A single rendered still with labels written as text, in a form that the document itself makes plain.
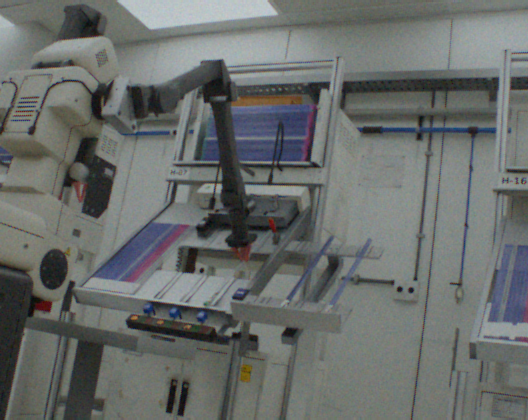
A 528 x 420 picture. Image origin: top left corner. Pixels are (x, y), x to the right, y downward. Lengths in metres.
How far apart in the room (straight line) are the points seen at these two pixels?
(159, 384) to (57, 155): 1.19
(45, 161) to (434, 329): 2.72
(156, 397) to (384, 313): 1.79
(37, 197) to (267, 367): 1.11
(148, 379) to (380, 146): 2.31
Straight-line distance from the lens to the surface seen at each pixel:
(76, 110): 1.67
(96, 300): 2.43
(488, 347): 1.83
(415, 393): 3.87
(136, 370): 2.65
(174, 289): 2.30
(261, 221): 2.52
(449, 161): 4.08
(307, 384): 2.06
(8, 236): 1.33
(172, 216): 2.81
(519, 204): 2.57
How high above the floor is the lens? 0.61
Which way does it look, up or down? 13 degrees up
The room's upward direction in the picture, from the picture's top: 9 degrees clockwise
